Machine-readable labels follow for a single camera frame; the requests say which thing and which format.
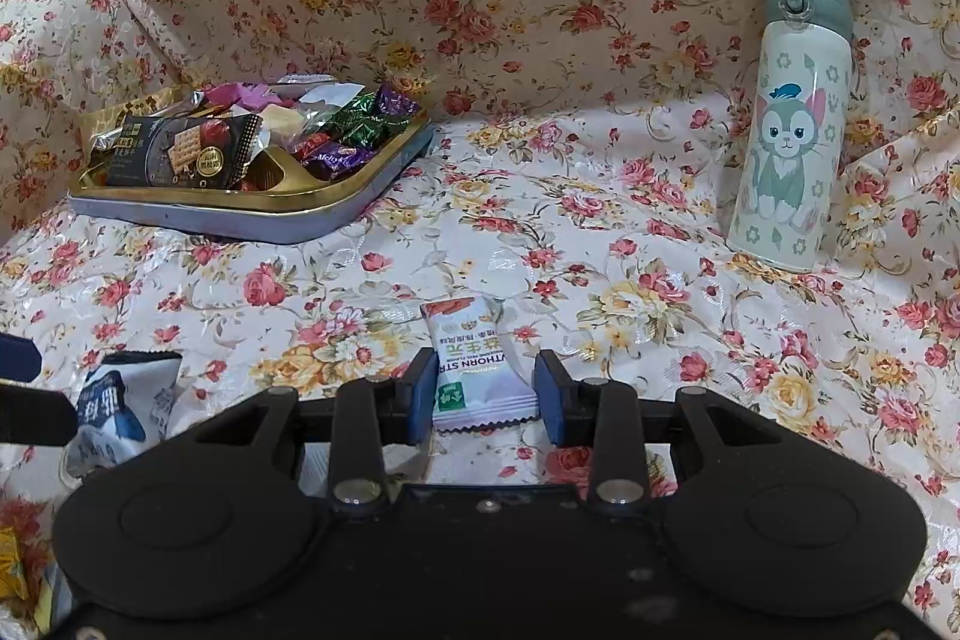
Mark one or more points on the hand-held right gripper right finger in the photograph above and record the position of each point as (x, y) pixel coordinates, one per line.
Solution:
(551, 400)

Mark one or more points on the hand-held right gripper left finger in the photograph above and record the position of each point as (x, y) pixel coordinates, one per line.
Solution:
(421, 396)

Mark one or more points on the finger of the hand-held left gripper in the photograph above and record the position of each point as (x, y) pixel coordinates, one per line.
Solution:
(37, 419)
(19, 359)

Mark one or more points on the white snack packet green label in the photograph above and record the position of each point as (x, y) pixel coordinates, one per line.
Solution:
(480, 385)

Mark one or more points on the blue white snack packet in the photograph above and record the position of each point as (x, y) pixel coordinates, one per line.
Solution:
(120, 407)

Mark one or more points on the yellow snack wrapper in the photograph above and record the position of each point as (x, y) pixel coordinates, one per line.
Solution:
(9, 565)

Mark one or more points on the lavender tin with gold insert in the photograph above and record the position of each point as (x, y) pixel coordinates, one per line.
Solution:
(225, 220)

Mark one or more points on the gold patterned snack packet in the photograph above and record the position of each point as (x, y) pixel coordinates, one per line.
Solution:
(105, 123)

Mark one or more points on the black cracker packet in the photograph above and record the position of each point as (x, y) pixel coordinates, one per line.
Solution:
(165, 153)

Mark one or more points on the pile of assorted wrapped candies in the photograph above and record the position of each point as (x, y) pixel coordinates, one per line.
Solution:
(360, 123)

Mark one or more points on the floral sofa cover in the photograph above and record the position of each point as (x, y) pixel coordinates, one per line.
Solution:
(600, 85)

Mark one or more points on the white cat print bottle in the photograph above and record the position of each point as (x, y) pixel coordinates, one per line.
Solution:
(787, 160)

